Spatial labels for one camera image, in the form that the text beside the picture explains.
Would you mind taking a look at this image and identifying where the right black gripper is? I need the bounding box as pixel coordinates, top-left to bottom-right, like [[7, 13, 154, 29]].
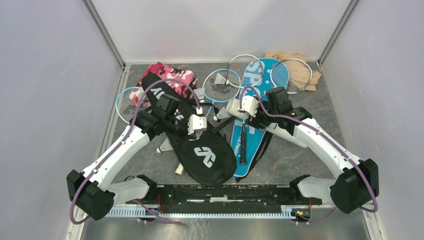
[[245, 97, 279, 132]]

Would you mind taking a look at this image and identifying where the white feather shuttlecock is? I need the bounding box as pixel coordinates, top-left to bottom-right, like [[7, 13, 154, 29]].
[[213, 107, 230, 122], [213, 72, 230, 85], [194, 87, 205, 103], [156, 138, 174, 153]]

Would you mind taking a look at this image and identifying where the black Crossway racket bag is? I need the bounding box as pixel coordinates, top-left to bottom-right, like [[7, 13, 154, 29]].
[[146, 82, 237, 186]]

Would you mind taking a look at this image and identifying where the white shuttlecock tube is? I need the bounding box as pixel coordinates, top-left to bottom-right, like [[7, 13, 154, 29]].
[[225, 98, 307, 148]]

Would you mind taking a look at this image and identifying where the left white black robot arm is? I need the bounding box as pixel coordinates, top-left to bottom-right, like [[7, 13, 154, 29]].
[[66, 94, 194, 225]]

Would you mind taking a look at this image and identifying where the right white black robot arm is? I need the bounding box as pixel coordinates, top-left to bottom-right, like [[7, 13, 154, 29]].
[[238, 87, 379, 214]]

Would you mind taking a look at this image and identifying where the blue Sport racket bag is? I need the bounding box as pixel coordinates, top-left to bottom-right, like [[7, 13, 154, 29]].
[[230, 57, 279, 183]]

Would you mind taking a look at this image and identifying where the pink camouflage racket bag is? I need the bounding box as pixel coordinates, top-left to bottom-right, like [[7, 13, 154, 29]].
[[123, 62, 198, 107]]

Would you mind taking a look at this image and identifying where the beige folded cloth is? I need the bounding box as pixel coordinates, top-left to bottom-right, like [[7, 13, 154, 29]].
[[264, 52, 321, 94]]

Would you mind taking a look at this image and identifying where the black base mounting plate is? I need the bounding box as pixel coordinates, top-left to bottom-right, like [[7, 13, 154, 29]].
[[140, 184, 323, 214]]

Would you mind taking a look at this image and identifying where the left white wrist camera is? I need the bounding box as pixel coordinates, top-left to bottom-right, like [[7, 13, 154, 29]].
[[187, 114, 208, 137]]

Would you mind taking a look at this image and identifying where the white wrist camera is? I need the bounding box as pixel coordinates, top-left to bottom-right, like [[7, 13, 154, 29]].
[[187, 114, 208, 137], [238, 95, 259, 117]]

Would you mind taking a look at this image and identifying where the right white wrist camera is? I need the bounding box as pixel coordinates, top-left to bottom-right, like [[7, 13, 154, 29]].
[[238, 95, 259, 117]]

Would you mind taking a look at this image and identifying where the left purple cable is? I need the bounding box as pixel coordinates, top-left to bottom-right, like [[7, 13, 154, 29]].
[[69, 78, 204, 226]]

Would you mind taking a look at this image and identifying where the white slotted cable duct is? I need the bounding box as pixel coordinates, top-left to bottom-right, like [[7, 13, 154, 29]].
[[106, 204, 296, 220]]

